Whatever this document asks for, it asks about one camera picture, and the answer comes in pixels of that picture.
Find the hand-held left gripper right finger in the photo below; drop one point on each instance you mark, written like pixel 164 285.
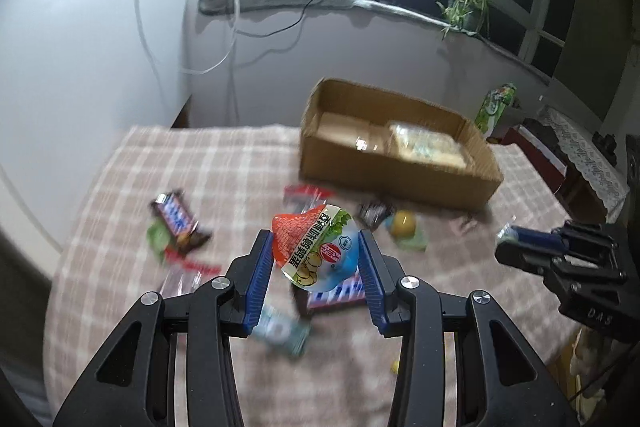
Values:
pixel 372 279

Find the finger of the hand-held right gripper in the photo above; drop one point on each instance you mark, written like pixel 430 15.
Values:
pixel 522 259
pixel 535 239

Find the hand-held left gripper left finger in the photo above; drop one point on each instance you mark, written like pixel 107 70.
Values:
pixel 257 279

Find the jelly cup with red lid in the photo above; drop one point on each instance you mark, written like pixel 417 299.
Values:
pixel 315 247

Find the small dark snack packet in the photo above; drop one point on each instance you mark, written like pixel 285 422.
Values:
pixel 374 213

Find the brown chocolate bar blue print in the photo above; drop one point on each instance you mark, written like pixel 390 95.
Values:
pixel 340 296
pixel 177 219

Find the cardboard box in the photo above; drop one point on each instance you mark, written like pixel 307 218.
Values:
pixel 390 172

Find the pale teal snack packet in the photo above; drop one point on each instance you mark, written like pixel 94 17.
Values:
pixel 280 332

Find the yellow jelly cup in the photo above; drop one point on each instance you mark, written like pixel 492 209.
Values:
pixel 404 227

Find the red clear candy wrapper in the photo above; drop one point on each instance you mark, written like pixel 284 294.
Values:
pixel 195 264
pixel 305 194

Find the white lace cloth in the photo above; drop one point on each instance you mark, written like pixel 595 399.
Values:
pixel 585 157

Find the green snack packet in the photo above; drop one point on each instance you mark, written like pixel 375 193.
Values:
pixel 156 243

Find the plaid blanket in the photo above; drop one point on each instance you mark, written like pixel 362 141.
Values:
pixel 210 167

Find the green printed bag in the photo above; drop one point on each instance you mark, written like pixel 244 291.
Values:
pixel 492 109

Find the clear snack packet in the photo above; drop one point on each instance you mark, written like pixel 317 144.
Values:
pixel 427 144

